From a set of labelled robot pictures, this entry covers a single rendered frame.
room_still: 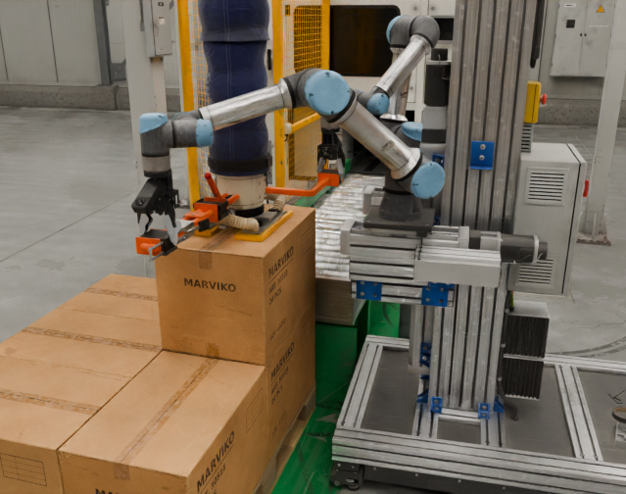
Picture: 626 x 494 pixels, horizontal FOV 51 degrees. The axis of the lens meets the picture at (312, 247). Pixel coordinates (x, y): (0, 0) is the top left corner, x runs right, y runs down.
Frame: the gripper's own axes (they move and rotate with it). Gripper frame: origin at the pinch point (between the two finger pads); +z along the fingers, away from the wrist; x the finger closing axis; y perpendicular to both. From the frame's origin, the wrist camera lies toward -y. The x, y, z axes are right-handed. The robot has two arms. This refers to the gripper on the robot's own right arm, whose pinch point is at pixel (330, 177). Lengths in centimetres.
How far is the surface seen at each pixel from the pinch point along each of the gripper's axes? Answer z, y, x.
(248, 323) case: 38, 60, -12
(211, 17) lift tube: -60, 41, -29
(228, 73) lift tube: -43, 40, -25
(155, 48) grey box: -44, -73, -116
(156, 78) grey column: -28, -80, -121
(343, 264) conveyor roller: 54, -46, -6
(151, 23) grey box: -56, -72, -117
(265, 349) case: 47, 59, -6
